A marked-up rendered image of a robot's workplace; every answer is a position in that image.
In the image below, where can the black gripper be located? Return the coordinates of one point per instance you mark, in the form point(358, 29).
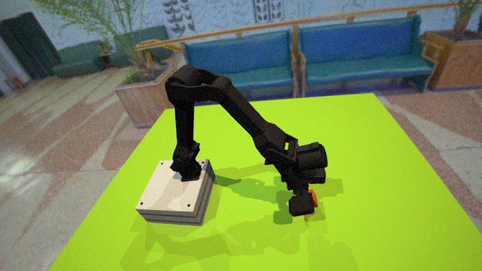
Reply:
point(302, 203)

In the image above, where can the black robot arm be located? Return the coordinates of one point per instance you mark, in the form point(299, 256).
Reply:
point(185, 87)

